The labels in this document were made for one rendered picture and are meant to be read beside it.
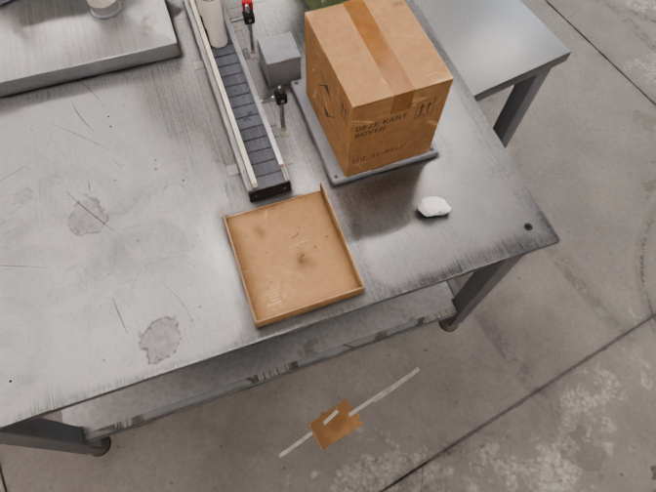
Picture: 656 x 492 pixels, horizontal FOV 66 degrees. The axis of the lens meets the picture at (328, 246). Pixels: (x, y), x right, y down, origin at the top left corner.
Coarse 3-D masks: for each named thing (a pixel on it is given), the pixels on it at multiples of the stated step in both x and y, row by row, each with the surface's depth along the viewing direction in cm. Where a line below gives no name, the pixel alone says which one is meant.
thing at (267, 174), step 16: (224, 48) 144; (224, 64) 141; (240, 64) 141; (224, 80) 138; (240, 80) 139; (240, 96) 136; (240, 112) 134; (256, 112) 134; (240, 128) 132; (256, 128) 132; (256, 144) 130; (256, 160) 127; (272, 160) 128; (256, 176) 125; (272, 176) 126
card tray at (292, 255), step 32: (320, 192) 129; (256, 224) 125; (288, 224) 125; (320, 224) 125; (256, 256) 121; (288, 256) 121; (320, 256) 122; (256, 288) 118; (288, 288) 118; (320, 288) 118; (352, 288) 118; (256, 320) 111
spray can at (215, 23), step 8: (200, 0) 130; (208, 0) 129; (216, 0) 130; (208, 8) 131; (216, 8) 132; (208, 16) 133; (216, 16) 134; (208, 24) 136; (216, 24) 136; (224, 24) 138; (208, 32) 139; (216, 32) 138; (224, 32) 140; (216, 40) 141; (224, 40) 142; (216, 48) 143
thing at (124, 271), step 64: (256, 0) 160; (192, 64) 147; (256, 64) 148; (448, 64) 150; (0, 128) 136; (64, 128) 136; (128, 128) 137; (192, 128) 137; (448, 128) 140; (0, 192) 127; (64, 192) 128; (128, 192) 128; (192, 192) 129; (384, 192) 130; (448, 192) 131; (512, 192) 131; (0, 256) 120; (64, 256) 120; (128, 256) 121; (192, 256) 121; (384, 256) 122; (448, 256) 123; (512, 256) 123; (0, 320) 113; (64, 320) 114; (128, 320) 114; (192, 320) 114; (320, 320) 115; (0, 384) 107; (64, 384) 108; (128, 384) 108
